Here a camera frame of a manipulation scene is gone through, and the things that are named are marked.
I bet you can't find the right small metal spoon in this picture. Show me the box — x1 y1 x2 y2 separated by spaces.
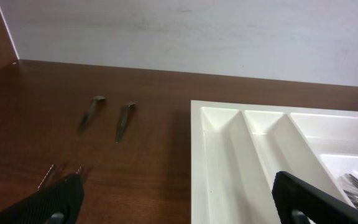
115 102 136 144

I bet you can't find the white plastic cutlery tray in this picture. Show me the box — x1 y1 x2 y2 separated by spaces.
191 101 358 223

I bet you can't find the small metal spoon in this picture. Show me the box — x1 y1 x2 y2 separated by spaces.
77 95 106 134
115 102 136 144

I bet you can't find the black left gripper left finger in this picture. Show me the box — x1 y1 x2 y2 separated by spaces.
0 173 85 224

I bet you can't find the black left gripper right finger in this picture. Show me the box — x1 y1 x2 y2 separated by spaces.
272 171 358 224

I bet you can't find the left small metal spoon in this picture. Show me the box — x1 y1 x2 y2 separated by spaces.
77 95 106 134

